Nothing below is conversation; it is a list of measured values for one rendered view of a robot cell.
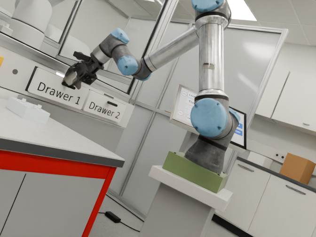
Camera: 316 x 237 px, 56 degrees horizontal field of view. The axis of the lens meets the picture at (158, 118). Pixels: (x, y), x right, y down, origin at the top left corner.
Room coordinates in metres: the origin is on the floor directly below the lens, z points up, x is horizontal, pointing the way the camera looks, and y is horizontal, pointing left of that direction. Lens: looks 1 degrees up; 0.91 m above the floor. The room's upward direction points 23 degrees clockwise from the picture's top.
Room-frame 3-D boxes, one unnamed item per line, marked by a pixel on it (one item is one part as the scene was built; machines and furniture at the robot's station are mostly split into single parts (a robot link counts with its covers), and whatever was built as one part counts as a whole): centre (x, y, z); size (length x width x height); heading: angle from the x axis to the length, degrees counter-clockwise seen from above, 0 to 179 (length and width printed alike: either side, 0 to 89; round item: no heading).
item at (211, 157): (1.13, -0.22, 0.87); 0.15 x 0.15 x 0.10
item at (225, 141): (1.12, -0.23, 0.99); 0.13 x 0.12 x 0.14; 154
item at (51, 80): (1.35, 0.46, 0.87); 0.29 x 0.02 x 0.11; 145
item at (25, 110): (0.98, 0.41, 0.78); 0.12 x 0.08 x 0.04; 53
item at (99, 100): (1.62, 0.29, 0.87); 0.29 x 0.02 x 0.11; 145
